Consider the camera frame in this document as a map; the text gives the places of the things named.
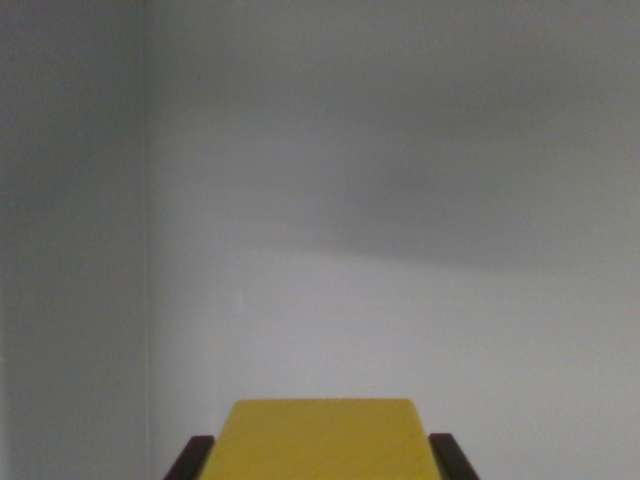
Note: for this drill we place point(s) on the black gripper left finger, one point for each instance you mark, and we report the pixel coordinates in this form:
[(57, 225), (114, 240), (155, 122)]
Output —
[(190, 457)]

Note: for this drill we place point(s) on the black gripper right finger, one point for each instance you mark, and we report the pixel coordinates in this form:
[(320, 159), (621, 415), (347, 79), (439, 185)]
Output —
[(452, 457)]

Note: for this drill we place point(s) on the yellow wooden cube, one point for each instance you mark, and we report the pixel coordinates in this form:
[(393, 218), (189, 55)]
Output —
[(322, 440)]

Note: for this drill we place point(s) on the grey plastic bin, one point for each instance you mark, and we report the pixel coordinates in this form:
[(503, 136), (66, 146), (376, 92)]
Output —
[(350, 200)]

